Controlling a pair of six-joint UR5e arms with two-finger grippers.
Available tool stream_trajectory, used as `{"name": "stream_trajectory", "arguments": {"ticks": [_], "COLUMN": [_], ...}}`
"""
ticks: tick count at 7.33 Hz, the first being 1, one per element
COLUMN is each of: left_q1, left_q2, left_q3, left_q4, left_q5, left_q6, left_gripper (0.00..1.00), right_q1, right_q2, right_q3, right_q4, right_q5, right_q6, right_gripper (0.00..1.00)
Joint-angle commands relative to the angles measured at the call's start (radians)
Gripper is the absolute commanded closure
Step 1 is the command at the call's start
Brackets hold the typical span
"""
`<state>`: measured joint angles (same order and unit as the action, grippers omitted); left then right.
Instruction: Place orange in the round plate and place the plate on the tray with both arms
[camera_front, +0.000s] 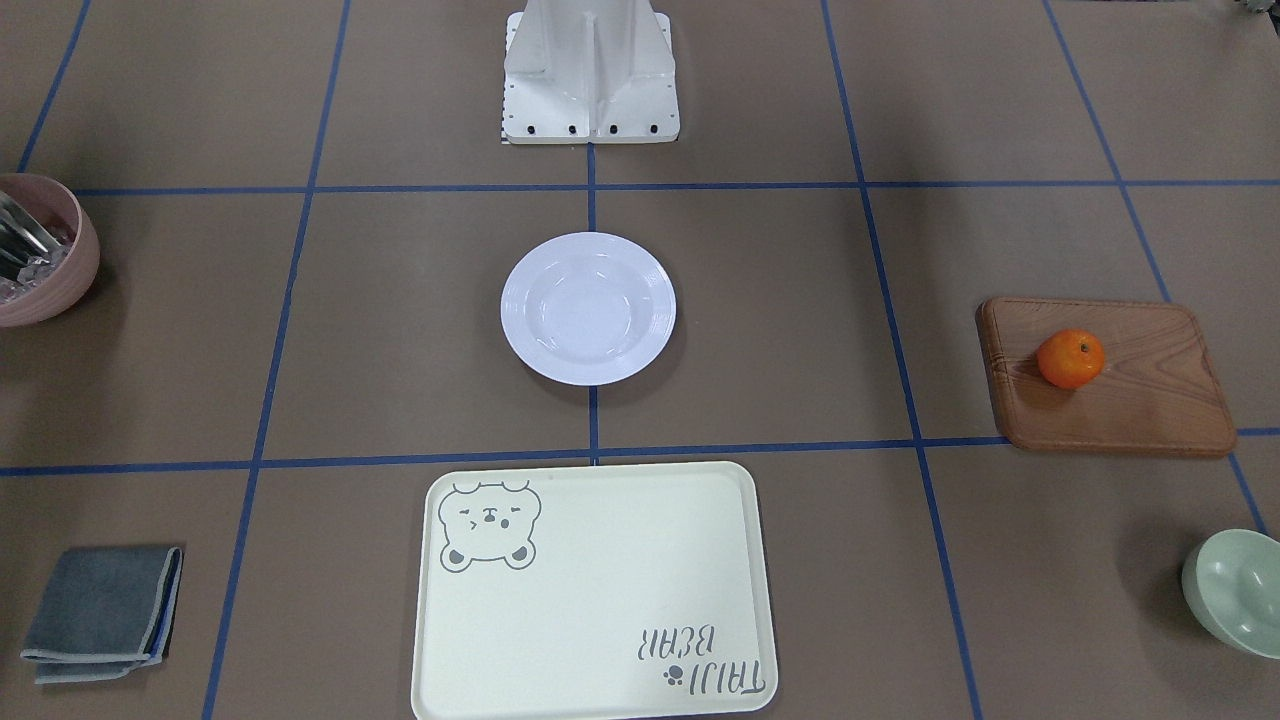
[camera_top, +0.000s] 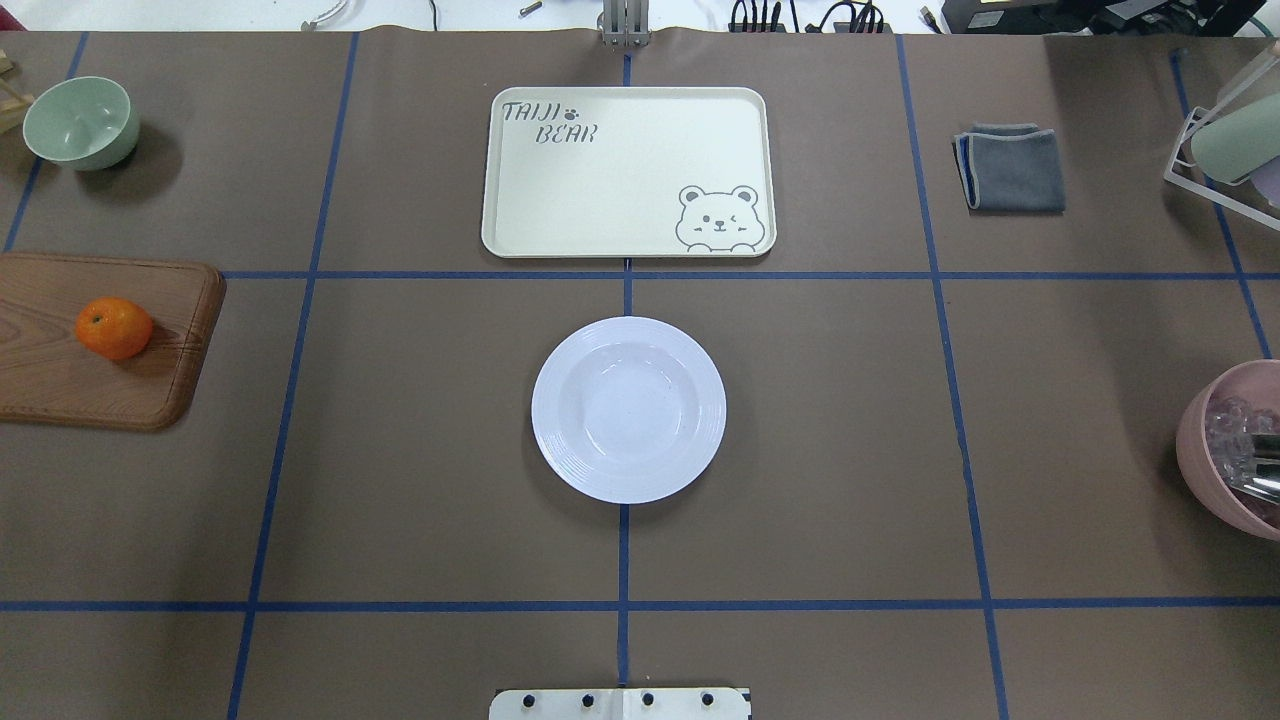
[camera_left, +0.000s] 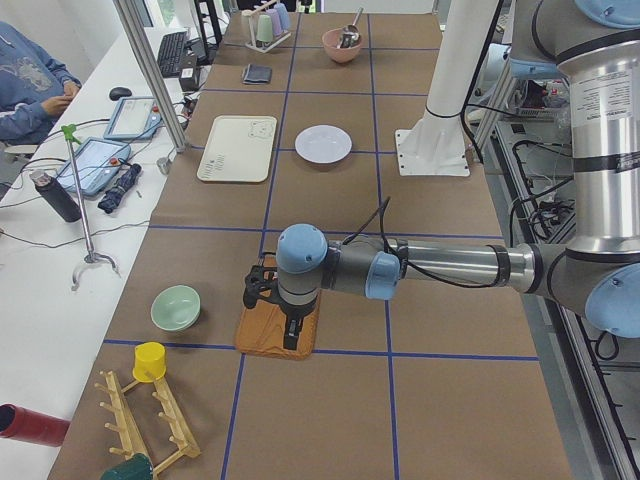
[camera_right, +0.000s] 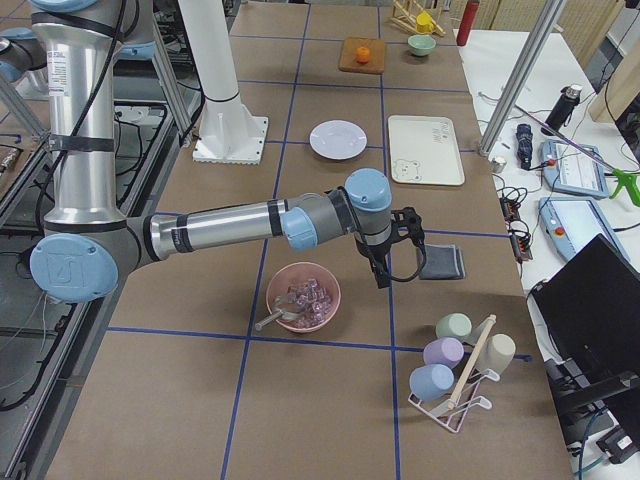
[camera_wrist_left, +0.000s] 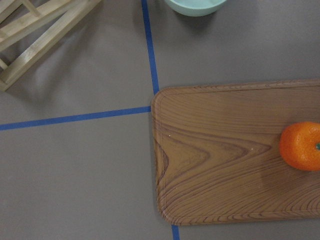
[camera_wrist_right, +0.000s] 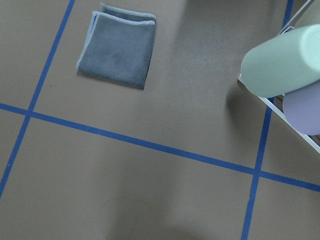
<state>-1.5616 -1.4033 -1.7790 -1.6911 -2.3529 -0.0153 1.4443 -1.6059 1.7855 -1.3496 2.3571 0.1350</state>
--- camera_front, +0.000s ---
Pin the cream bear print tray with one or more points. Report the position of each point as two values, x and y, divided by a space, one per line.
607 592

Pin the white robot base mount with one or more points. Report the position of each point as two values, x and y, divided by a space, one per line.
581 72

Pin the metal cutlery in bowl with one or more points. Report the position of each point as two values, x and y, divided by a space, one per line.
30 252

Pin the white round plate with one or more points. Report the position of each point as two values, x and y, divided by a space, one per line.
588 309

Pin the green ceramic bowl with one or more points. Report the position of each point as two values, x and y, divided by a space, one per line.
1230 582

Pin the wooden cutting board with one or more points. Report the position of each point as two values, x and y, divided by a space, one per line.
1157 394

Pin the folded grey cloth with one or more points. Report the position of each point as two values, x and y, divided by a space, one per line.
105 612

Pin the pink bowl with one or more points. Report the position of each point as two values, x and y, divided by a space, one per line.
53 204

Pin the orange mandarin fruit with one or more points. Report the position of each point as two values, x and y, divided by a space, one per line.
1070 358

